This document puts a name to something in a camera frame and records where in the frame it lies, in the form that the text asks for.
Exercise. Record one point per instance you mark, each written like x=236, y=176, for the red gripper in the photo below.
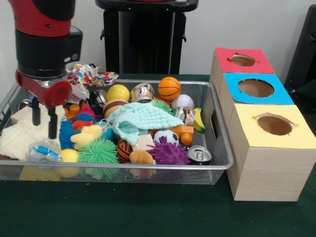
x=53, y=95

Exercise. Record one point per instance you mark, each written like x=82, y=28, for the cream knitted cloth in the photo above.
x=22, y=138

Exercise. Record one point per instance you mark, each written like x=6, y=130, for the mint green knitted cloth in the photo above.
x=145, y=117

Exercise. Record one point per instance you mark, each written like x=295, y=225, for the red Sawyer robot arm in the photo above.
x=42, y=29

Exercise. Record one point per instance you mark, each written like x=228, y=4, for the silver mesh bin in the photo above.
x=185, y=176

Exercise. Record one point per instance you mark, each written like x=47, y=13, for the wooden three-hole box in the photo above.
x=266, y=172

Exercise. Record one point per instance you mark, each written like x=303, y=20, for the small clear plastic bottle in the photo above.
x=44, y=151

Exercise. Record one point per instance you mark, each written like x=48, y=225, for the yellow plush duck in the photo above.
x=85, y=134

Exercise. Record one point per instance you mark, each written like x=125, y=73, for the green koosh ball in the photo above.
x=98, y=154

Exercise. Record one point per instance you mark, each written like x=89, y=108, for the toy soccer ball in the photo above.
x=166, y=137

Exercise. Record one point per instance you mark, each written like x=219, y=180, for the orange toy basketball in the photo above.
x=169, y=89

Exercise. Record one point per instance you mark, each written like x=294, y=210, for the purple spiky ball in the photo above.
x=169, y=154

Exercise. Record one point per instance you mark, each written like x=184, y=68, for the white toy baseball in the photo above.
x=182, y=101

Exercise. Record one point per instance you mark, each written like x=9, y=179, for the dark green table cloth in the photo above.
x=148, y=212

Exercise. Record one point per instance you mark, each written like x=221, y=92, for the silver drink can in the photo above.
x=199, y=155

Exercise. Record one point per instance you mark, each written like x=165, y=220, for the dark green side-table cloth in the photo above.
x=308, y=90

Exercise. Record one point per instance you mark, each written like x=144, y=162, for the black stand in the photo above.
x=303, y=49

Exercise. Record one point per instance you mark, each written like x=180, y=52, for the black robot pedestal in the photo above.
x=138, y=37

